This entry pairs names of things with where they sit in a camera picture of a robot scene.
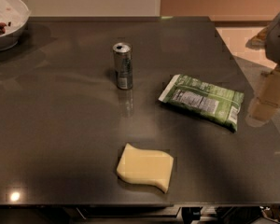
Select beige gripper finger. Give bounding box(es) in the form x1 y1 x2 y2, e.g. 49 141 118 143
245 64 280 127

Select yellow sponge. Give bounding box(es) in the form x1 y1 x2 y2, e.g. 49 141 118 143
117 143 174 193

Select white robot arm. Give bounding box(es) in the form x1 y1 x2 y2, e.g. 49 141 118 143
245 11 280 127

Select silver redbull can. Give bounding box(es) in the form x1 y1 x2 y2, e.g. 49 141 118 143
113 42 133 90

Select green snack bag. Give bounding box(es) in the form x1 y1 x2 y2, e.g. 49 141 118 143
159 74 245 132

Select white bowl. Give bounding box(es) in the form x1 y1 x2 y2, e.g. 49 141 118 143
0 0 31 50

